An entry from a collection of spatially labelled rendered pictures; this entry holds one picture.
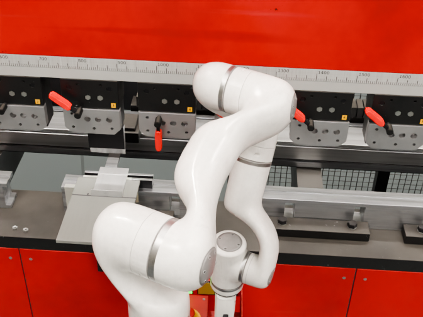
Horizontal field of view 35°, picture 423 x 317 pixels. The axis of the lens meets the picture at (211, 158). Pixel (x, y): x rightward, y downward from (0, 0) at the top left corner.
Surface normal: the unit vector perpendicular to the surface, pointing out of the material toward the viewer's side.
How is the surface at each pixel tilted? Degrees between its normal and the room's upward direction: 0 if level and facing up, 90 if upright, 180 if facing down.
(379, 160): 90
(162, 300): 30
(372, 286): 90
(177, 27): 90
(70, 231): 0
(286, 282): 90
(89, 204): 0
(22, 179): 0
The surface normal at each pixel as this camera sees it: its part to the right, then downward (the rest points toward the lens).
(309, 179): 0.02, -0.80
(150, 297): 0.26, -0.40
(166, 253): -0.30, -0.18
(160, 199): -0.06, 0.60
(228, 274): -0.29, 0.62
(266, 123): 0.36, 0.55
